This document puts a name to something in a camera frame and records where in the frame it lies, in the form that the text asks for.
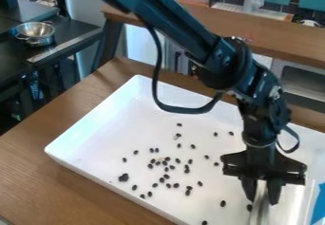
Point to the white tray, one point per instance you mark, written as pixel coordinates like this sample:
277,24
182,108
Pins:
139,140

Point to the silver pot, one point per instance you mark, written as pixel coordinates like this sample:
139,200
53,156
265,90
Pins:
35,32

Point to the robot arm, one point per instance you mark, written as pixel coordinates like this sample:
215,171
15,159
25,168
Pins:
177,20

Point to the pile of black bits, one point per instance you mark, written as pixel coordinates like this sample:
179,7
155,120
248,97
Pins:
169,168

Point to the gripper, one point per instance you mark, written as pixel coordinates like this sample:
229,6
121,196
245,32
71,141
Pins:
261,164

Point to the black table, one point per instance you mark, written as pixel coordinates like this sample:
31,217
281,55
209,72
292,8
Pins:
38,48

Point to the wooden table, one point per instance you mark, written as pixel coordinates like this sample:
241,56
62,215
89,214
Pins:
279,35

